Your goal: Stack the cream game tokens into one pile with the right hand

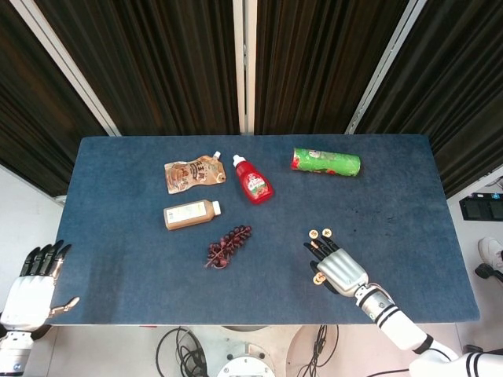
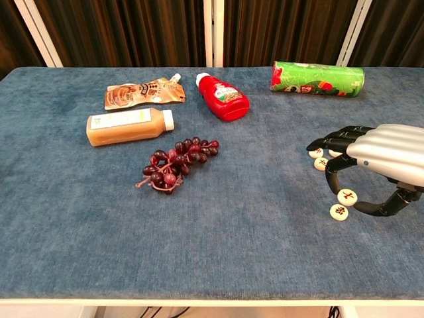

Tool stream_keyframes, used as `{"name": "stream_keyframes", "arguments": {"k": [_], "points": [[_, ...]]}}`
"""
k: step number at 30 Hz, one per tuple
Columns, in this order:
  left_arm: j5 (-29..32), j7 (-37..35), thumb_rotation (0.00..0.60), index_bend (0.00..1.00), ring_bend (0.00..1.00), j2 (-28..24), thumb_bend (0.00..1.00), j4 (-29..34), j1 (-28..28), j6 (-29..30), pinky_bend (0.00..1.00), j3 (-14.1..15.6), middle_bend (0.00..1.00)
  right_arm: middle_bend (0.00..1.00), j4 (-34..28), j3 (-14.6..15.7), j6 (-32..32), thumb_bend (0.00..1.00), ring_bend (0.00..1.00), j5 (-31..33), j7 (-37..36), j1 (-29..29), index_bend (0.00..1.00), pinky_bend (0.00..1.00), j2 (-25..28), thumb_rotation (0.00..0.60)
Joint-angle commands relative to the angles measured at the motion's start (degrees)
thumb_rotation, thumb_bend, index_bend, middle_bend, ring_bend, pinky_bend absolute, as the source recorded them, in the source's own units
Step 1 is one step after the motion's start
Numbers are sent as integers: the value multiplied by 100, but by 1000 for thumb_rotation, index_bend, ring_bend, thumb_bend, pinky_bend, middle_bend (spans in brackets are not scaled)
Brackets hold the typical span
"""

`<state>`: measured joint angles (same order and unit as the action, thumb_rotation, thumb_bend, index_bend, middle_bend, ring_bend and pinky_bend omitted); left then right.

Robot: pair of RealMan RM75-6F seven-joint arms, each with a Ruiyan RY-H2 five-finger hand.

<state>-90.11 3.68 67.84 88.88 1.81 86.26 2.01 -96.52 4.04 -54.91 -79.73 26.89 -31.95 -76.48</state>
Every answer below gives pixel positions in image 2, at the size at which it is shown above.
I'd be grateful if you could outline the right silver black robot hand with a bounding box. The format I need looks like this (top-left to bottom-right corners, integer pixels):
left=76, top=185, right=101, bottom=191
left=306, top=124, right=424, bottom=218

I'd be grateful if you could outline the green chip can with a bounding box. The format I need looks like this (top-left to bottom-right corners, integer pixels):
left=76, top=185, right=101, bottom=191
left=270, top=60, right=365, bottom=99

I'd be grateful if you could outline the dark brown pleated curtain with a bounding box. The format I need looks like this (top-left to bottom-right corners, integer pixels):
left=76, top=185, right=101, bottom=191
left=347, top=0, right=424, bottom=68
left=222, top=0, right=360, bottom=68
left=32, top=0, right=206, bottom=68
left=0, top=0, right=46, bottom=80

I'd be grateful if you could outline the red ketchup bottle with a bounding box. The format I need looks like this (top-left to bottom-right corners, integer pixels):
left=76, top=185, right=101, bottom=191
left=195, top=72, right=251, bottom=123

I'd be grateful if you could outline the blue velvet table cloth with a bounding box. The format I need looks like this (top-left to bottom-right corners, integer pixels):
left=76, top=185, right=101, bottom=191
left=0, top=66, right=424, bottom=301

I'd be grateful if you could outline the purple plastic grape bunch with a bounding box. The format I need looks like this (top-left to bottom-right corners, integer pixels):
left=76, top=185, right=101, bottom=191
left=134, top=136, right=221, bottom=195

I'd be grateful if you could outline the brown spouted drink pouch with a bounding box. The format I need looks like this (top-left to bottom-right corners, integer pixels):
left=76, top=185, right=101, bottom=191
left=104, top=73, right=187, bottom=111

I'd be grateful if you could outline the orange juice bottle white cap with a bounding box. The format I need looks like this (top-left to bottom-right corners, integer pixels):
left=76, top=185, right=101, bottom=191
left=85, top=107, right=176, bottom=147

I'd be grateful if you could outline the white divider frame post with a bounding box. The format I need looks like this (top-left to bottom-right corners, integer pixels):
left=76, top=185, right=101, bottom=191
left=203, top=0, right=225, bottom=68
left=335, top=0, right=374, bottom=67
left=13, top=0, right=64, bottom=68

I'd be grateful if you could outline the white table frame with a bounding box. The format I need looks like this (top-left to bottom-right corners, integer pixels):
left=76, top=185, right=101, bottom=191
left=0, top=297, right=424, bottom=318

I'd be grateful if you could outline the black coiled cable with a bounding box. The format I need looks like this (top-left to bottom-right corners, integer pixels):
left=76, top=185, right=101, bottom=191
left=138, top=306, right=191, bottom=318

